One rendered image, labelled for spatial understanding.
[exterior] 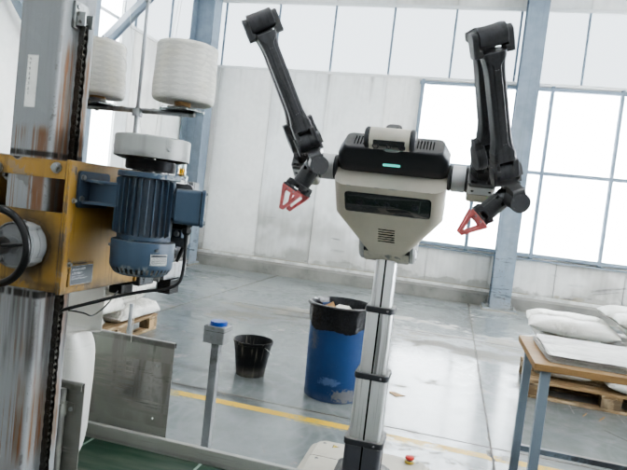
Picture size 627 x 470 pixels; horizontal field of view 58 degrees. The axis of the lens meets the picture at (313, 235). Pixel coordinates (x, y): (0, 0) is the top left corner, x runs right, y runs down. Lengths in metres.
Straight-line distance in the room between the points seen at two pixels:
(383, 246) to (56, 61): 1.23
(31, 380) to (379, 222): 1.18
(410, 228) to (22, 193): 1.21
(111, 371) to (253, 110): 8.40
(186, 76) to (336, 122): 8.46
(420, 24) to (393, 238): 8.25
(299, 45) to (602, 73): 4.88
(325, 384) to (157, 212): 2.70
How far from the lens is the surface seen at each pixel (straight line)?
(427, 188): 1.93
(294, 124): 1.79
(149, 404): 2.29
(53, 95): 1.47
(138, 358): 2.27
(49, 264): 1.45
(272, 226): 10.08
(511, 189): 1.68
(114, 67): 1.69
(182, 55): 1.55
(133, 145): 1.38
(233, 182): 10.35
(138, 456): 2.17
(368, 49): 10.13
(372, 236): 2.07
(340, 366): 3.87
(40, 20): 1.53
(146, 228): 1.39
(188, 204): 1.40
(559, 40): 10.12
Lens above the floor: 1.30
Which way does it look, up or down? 3 degrees down
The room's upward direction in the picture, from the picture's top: 7 degrees clockwise
